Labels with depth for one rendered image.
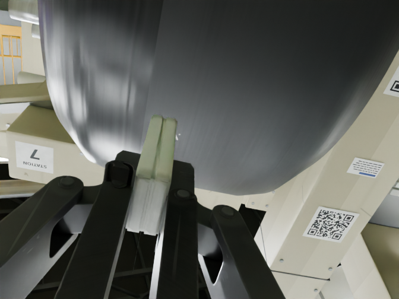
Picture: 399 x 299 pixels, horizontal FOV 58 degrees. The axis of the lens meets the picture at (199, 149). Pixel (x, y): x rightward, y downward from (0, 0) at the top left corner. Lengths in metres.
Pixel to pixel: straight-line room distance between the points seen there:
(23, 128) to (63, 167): 0.13
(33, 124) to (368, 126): 0.75
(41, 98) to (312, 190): 0.73
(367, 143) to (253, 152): 0.30
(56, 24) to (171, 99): 0.10
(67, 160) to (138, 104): 0.66
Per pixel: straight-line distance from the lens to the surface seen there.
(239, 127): 0.31
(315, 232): 0.70
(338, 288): 1.38
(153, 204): 0.16
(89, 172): 0.95
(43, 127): 0.97
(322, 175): 0.61
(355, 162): 0.61
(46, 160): 0.97
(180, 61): 0.27
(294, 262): 0.75
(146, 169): 0.15
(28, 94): 1.07
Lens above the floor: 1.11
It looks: 33 degrees up
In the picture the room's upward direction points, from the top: 164 degrees counter-clockwise
